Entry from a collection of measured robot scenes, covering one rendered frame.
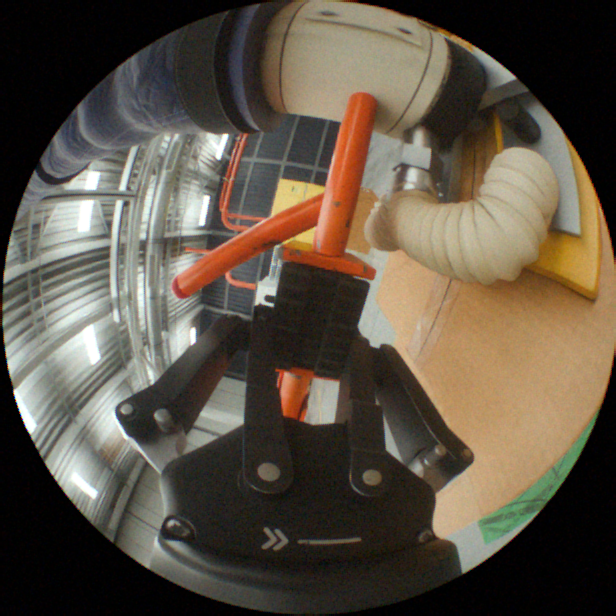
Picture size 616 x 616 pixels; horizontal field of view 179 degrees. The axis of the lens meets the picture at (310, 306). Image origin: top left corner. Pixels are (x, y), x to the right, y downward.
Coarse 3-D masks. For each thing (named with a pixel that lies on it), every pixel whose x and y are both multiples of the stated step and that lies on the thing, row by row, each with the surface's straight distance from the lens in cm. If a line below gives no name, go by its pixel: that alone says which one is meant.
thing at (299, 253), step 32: (288, 256) 13; (320, 256) 13; (352, 256) 17; (288, 288) 12; (320, 288) 13; (352, 288) 12; (288, 320) 13; (320, 320) 14; (352, 320) 13; (288, 352) 14; (320, 352) 14
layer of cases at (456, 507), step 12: (396, 336) 118; (396, 348) 115; (408, 360) 103; (456, 480) 75; (468, 480) 72; (444, 492) 79; (456, 492) 75; (468, 492) 72; (444, 504) 80; (456, 504) 76; (468, 504) 73; (444, 516) 80; (456, 516) 77; (468, 516) 74; (480, 516) 71; (444, 528) 81; (456, 528) 78
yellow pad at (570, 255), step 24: (528, 96) 21; (504, 120) 17; (528, 120) 17; (552, 120) 18; (504, 144) 20; (528, 144) 18; (552, 144) 17; (552, 168) 16; (576, 168) 16; (576, 192) 15; (552, 216) 14; (576, 216) 14; (600, 216) 16; (552, 240) 14; (576, 240) 14; (600, 240) 14; (552, 264) 14; (576, 264) 13; (600, 264) 14; (576, 288) 14
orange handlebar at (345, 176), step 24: (360, 96) 18; (360, 120) 16; (336, 144) 20; (360, 144) 15; (336, 168) 14; (360, 168) 15; (336, 192) 14; (336, 216) 14; (336, 240) 14; (288, 384) 18; (288, 408) 20
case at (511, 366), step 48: (480, 144) 27; (384, 288) 39; (432, 288) 26; (480, 288) 20; (528, 288) 17; (432, 336) 24; (480, 336) 19; (528, 336) 16; (576, 336) 15; (432, 384) 23; (480, 384) 18; (528, 384) 16; (576, 384) 15; (480, 432) 18; (528, 432) 16; (576, 432) 15; (480, 480) 18; (528, 480) 16
